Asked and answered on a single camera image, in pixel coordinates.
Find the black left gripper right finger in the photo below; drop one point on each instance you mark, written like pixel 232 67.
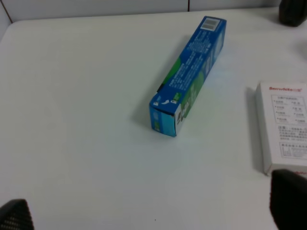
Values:
pixel 288 200

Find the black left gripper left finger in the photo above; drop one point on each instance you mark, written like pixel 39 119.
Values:
pixel 15 215

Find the blue toothpaste box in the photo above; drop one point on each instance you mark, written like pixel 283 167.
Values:
pixel 176 95

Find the black object at table corner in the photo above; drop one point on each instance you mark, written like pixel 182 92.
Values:
pixel 293 12

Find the white Snowwhite box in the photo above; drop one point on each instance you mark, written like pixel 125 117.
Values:
pixel 282 118

